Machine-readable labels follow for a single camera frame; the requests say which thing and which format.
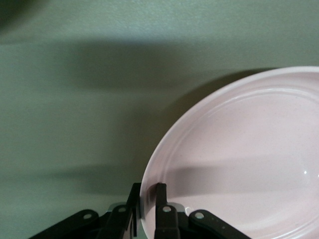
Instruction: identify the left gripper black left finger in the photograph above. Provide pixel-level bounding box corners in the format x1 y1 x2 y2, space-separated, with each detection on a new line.
98 183 142 239

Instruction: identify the pink plate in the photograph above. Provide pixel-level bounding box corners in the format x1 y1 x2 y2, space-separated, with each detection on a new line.
139 66 319 239

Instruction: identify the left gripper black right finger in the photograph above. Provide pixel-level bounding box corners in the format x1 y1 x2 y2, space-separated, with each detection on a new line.
154 183 180 239

